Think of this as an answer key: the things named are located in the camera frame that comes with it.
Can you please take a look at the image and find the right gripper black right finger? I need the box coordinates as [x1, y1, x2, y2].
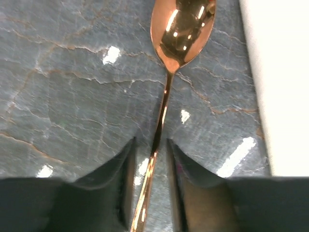
[167, 139, 309, 232]

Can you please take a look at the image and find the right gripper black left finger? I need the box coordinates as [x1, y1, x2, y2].
[0, 138, 137, 232]

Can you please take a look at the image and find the copper spoon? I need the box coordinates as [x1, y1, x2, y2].
[130, 0, 216, 232]

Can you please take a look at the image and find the white cloth napkin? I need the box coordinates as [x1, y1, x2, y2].
[239, 0, 309, 176]

